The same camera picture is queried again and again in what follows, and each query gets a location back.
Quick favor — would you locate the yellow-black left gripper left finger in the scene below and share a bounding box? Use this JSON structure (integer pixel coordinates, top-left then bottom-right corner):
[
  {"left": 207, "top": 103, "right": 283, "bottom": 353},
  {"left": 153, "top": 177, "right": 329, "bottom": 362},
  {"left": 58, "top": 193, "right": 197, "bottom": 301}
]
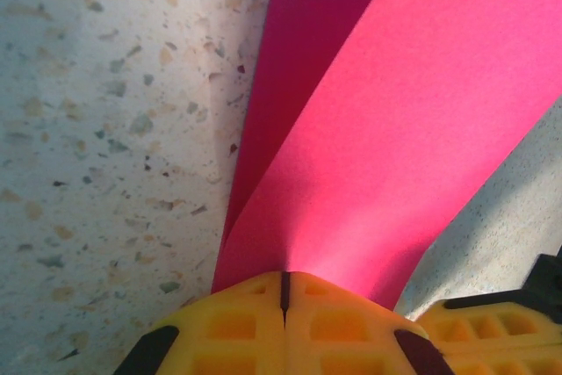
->
[{"left": 112, "top": 270, "right": 286, "bottom": 375}]

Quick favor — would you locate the pink paper sheet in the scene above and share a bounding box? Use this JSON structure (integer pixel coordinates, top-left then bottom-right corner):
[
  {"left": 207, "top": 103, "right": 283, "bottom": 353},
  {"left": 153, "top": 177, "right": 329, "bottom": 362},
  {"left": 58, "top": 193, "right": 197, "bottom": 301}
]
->
[{"left": 210, "top": 0, "right": 562, "bottom": 313}]

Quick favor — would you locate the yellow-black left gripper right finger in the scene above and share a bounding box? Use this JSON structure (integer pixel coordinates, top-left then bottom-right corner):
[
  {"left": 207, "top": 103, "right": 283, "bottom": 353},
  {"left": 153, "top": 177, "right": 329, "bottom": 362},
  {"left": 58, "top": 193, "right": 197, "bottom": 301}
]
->
[{"left": 285, "top": 270, "right": 458, "bottom": 375}]

